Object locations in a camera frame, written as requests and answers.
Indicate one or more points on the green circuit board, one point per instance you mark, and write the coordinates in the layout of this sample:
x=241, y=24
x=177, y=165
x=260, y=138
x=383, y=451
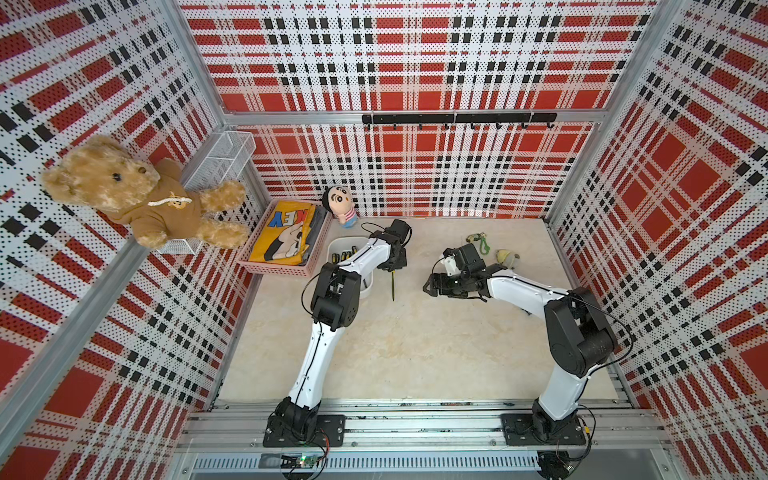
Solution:
x=301, y=462

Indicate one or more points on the green camouflage keychain toy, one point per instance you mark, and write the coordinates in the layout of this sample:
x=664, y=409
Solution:
x=480, y=241

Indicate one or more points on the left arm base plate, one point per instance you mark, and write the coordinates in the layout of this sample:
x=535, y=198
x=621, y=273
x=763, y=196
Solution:
x=291, y=425

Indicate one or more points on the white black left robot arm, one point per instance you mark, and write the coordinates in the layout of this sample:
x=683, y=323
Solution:
x=335, y=304

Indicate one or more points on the clear wall-mounted basket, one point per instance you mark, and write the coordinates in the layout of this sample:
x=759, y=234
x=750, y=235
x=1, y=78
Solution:
x=225, y=156

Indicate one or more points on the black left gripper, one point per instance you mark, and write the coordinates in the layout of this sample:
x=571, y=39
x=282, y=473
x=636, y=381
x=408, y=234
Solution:
x=402, y=261

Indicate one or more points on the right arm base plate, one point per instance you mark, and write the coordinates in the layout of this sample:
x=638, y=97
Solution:
x=537, y=428

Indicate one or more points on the black wall hook rail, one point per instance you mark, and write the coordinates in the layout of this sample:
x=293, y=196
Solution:
x=521, y=118

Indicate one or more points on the yellow printed cloth bag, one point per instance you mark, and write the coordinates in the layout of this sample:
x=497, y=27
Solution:
x=284, y=238

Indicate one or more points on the cartoon boy doll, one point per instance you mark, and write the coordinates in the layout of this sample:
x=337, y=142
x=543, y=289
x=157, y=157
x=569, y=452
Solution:
x=338, y=201

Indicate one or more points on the brown teddy bear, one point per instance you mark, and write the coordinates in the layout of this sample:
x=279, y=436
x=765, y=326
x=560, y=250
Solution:
x=149, y=198

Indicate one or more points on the pink perforated basket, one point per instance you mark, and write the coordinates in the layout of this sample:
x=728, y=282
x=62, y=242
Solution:
x=317, y=238

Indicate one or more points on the white plastic storage box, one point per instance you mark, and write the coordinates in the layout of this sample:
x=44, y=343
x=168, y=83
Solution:
x=345, y=243

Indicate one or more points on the black yellow file tool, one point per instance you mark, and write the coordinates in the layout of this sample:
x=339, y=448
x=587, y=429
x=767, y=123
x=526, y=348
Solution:
x=393, y=285

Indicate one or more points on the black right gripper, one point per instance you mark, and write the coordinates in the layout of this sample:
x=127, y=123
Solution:
x=442, y=289

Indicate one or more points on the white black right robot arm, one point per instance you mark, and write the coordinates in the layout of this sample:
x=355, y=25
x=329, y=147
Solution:
x=580, y=337

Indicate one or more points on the grey yellow plush ball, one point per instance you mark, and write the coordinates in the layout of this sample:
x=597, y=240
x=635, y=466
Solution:
x=507, y=258

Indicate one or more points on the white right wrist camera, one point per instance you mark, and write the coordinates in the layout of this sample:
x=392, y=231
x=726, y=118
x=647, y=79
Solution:
x=450, y=266

